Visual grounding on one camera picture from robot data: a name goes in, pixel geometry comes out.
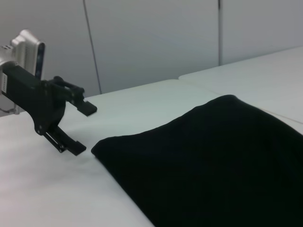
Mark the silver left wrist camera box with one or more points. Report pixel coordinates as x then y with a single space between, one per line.
26 49

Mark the black shirt with FREE print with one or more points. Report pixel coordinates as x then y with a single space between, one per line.
213 165

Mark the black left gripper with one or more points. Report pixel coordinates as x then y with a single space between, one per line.
35 101

